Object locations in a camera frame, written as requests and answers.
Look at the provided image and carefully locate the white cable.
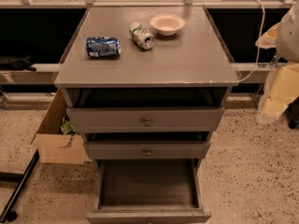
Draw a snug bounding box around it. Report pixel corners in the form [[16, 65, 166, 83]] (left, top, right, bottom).
[[235, 0, 266, 83]]

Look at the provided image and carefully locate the black floor stand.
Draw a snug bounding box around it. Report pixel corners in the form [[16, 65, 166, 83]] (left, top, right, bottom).
[[0, 151, 39, 223]]

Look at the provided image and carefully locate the grey middle drawer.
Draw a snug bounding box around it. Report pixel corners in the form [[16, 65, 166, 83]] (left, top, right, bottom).
[[84, 141, 210, 160]]

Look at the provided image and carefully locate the grey horizontal rail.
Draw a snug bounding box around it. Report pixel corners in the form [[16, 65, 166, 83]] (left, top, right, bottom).
[[0, 63, 275, 85]]

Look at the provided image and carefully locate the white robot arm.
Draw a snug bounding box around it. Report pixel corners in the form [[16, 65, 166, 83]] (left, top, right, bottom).
[[255, 2, 299, 124]]

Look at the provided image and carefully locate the grey bottom drawer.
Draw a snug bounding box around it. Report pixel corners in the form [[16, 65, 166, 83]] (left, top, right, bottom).
[[86, 160, 211, 224]]

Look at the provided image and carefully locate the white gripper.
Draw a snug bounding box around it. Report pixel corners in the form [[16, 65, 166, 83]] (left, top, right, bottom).
[[255, 22, 299, 124]]

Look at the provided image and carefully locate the grey top drawer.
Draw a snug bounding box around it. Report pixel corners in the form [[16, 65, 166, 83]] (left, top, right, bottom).
[[67, 107, 224, 134]]

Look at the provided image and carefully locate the black object on rail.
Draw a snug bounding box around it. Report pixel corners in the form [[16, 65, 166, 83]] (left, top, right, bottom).
[[0, 56, 36, 72]]

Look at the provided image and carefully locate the grey wooden drawer cabinet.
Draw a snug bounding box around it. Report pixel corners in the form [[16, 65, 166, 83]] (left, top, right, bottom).
[[53, 6, 240, 173]]

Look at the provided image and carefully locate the grey drawer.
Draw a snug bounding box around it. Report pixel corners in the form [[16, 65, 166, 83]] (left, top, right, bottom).
[[67, 107, 224, 134], [84, 141, 210, 160], [86, 160, 211, 224]]

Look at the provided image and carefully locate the black cart with wheel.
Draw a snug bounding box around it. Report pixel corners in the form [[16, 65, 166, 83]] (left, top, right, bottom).
[[286, 97, 299, 129]]

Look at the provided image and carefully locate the blue soda can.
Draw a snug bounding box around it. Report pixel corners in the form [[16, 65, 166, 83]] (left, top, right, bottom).
[[86, 37, 121, 58]]

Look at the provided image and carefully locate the white paper bowl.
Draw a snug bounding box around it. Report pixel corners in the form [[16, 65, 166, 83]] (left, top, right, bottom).
[[149, 14, 185, 36]]

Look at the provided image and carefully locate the green packet in box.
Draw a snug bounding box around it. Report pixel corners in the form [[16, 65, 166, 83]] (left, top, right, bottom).
[[60, 119, 76, 135]]

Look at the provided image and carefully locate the green and silver soda can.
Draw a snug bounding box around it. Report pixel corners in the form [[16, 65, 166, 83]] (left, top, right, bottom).
[[129, 22, 153, 50]]

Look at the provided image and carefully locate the cardboard box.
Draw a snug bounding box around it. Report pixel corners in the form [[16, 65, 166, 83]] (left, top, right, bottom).
[[36, 90, 86, 164]]

